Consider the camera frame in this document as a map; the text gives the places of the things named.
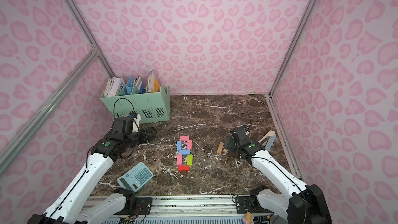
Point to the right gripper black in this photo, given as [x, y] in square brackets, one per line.
[230, 143]

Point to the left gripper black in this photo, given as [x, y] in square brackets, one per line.
[144, 134]

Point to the pink block top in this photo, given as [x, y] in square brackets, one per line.
[185, 138]

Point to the pink block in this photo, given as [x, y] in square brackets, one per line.
[185, 138]
[179, 160]
[189, 144]

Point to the light blue block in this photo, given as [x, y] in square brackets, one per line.
[185, 152]

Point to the teal calculator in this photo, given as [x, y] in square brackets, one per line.
[135, 178]

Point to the green block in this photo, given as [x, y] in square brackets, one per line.
[190, 160]

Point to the red block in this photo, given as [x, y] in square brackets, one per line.
[185, 168]

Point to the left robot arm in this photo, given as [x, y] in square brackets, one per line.
[125, 133]

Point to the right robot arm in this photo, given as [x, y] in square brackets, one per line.
[296, 202]

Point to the wooden and blue arch blocks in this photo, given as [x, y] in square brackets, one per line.
[268, 140]

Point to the wooden block left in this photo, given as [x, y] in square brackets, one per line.
[220, 148]

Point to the mint green file organizer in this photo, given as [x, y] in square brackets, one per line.
[152, 107]

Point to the papers in organizer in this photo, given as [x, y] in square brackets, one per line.
[117, 86]

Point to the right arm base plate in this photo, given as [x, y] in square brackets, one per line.
[246, 204]

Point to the aluminium front rail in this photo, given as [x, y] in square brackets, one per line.
[202, 207]

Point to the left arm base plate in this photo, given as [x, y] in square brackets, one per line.
[133, 206]

